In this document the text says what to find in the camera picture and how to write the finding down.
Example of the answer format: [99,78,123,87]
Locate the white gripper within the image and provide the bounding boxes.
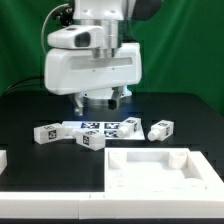
[45,43,142,116]

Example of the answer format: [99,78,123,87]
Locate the white square tabletop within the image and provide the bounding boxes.
[104,148,224,194]

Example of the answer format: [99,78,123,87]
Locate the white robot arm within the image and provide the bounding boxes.
[45,0,163,114]

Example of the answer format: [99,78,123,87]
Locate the white marker sheet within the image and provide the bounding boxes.
[62,120,146,141]

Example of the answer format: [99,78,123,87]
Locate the black cables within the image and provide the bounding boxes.
[2,77,46,96]

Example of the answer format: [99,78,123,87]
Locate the black camera stand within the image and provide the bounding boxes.
[52,7,74,27]

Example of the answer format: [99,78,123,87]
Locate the grey cable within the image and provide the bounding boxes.
[40,3,72,58]

